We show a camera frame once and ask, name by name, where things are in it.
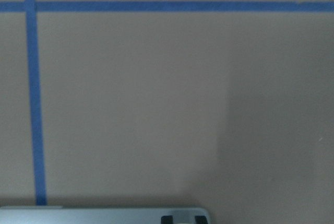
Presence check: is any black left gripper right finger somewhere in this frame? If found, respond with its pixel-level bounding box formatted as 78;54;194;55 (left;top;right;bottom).
195;216;207;224

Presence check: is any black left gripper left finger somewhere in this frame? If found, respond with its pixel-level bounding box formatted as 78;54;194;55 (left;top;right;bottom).
161;215;173;224

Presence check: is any silver closed laptop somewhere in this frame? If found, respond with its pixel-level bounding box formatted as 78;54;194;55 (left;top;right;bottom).
1;206;212;224

